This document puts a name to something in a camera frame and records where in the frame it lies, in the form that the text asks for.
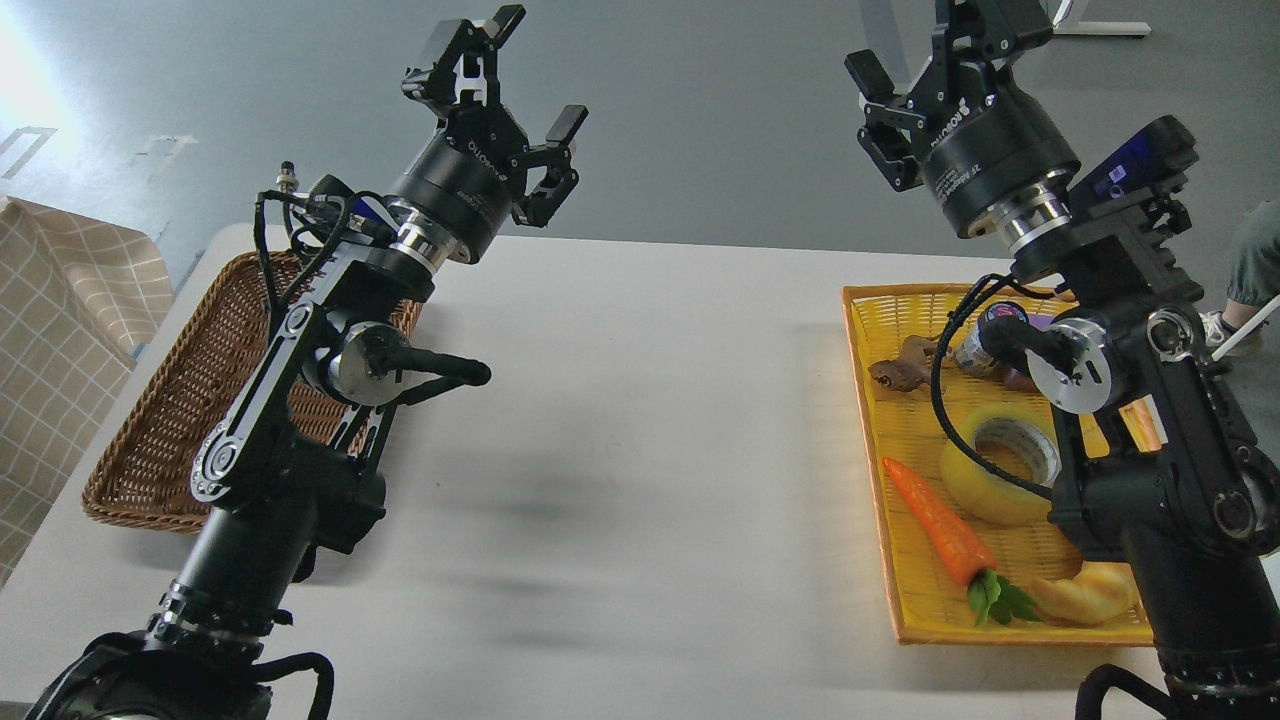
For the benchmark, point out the toy croissant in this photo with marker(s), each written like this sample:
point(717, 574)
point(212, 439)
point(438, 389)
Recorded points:
point(1100, 592)

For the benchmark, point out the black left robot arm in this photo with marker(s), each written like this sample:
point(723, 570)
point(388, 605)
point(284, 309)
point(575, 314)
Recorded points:
point(293, 465)

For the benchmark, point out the beige checkered cloth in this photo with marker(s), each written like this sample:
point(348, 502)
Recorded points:
point(79, 298)

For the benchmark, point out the orange toy carrot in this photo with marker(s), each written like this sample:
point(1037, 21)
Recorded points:
point(965, 556)

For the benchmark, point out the white stand base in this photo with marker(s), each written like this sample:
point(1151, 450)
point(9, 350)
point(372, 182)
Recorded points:
point(1068, 19)

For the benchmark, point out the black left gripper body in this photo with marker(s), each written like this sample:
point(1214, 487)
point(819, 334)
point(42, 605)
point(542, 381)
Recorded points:
point(463, 181)

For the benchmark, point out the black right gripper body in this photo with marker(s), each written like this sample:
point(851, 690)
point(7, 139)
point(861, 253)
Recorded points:
point(984, 139)

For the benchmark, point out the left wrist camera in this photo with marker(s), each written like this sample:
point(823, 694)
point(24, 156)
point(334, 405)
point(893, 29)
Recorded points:
point(367, 213)

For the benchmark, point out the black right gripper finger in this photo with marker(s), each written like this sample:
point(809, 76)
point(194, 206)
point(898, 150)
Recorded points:
point(975, 42)
point(885, 134)

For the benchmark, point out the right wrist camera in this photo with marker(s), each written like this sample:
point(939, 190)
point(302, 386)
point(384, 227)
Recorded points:
point(1159, 150)

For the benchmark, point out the small dark jar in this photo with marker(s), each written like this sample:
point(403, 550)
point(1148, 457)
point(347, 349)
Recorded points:
point(972, 357)

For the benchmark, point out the brown wicker basket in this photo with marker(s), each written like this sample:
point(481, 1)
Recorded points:
point(142, 479)

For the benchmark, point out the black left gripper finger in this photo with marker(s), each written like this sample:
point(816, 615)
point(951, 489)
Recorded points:
point(536, 207)
point(458, 68)

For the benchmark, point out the yellow plastic basket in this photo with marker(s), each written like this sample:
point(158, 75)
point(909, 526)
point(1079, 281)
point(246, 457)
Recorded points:
point(927, 606)

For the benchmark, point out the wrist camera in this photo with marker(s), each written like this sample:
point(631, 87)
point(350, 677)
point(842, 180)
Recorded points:
point(1159, 150)
point(367, 213)

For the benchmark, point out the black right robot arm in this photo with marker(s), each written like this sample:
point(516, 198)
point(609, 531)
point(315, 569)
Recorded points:
point(1158, 466)

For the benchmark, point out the brown toy snail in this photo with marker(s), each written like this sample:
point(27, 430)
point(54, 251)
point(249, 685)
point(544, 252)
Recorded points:
point(911, 369)

